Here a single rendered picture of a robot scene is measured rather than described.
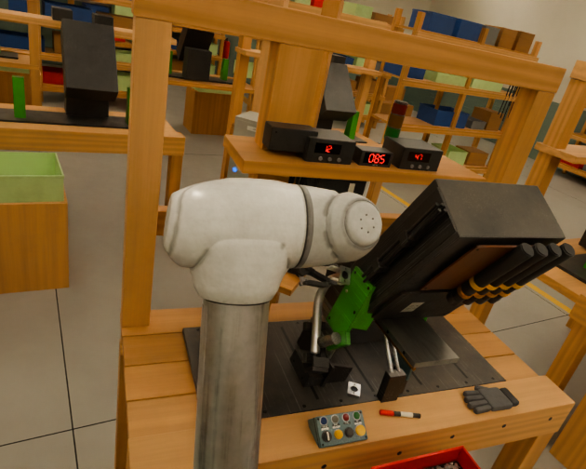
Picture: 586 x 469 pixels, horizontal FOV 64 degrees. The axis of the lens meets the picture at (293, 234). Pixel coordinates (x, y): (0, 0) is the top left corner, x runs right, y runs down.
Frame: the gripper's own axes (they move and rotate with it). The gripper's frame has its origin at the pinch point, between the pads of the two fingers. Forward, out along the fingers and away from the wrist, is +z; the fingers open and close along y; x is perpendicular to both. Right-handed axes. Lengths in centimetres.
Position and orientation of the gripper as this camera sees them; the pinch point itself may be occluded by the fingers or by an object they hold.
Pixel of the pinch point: (336, 274)
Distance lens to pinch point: 147.2
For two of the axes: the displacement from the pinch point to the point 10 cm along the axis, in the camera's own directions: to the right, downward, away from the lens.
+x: -6.3, 2.2, 7.5
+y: 1.0, -9.3, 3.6
